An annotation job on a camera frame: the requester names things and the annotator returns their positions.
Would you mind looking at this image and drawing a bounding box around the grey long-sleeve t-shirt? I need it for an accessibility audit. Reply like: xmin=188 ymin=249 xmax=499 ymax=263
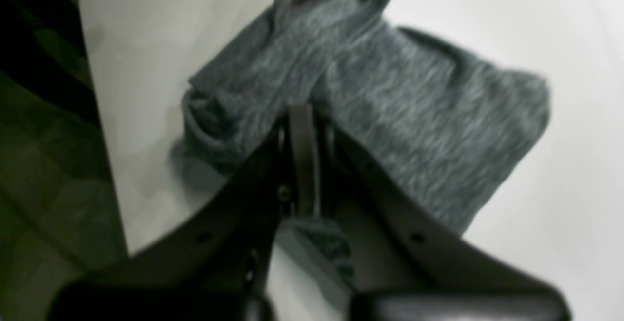
xmin=181 ymin=0 xmax=549 ymax=298

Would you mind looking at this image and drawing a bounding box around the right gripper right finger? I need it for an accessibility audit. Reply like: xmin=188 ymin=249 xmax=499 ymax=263
xmin=313 ymin=112 xmax=571 ymax=321

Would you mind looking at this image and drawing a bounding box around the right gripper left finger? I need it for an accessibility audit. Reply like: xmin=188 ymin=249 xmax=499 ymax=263
xmin=47 ymin=104 xmax=315 ymax=321

